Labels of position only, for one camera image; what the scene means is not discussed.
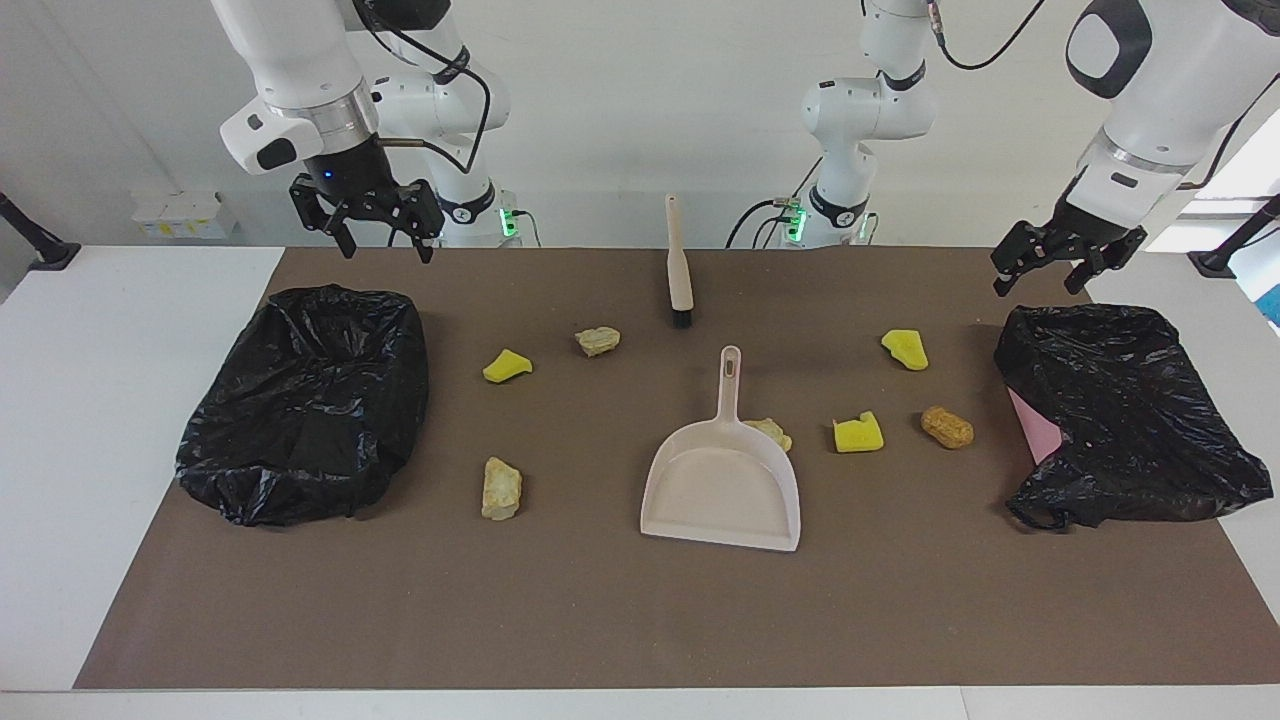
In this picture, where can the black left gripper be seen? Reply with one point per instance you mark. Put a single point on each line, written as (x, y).
(1090, 220)

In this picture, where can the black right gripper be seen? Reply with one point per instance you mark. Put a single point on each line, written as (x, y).
(345, 170)

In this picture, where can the yellow sponge chunk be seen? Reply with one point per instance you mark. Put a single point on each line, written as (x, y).
(905, 349)

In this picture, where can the yellow sponge wedge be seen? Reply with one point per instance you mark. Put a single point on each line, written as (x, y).
(505, 367)

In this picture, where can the brown sponge lump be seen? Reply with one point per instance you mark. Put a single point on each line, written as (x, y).
(946, 427)

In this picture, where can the small beige sponge piece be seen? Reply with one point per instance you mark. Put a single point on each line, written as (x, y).
(597, 341)

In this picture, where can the notched yellow sponge piece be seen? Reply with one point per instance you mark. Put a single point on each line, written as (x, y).
(858, 435)

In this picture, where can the long beige sponge piece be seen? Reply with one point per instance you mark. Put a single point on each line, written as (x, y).
(501, 488)

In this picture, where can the beige brush with black bristles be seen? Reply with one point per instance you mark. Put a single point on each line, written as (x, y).
(680, 270)

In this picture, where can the orange tinted beige sponge piece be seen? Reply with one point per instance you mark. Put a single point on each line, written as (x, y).
(772, 432)

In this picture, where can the beige plastic dustpan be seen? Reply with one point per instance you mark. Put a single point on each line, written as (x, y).
(720, 490)

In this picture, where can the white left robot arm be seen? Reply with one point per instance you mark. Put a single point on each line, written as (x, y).
(1160, 80)

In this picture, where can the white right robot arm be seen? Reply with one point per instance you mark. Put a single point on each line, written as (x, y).
(290, 50)

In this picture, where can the pink plastic bin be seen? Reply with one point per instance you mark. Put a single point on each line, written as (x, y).
(1035, 430)

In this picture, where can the black bag lined bin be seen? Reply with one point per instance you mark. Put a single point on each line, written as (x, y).
(300, 400)

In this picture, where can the black clamp stand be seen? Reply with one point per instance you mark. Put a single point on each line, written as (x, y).
(1220, 260)
(45, 252)

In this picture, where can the white power strip box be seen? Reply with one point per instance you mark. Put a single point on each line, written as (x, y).
(185, 213)

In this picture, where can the blue object at edge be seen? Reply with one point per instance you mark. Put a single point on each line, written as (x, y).
(1273, 300)

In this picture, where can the brown table mat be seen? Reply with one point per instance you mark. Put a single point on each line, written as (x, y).
(600, 620)

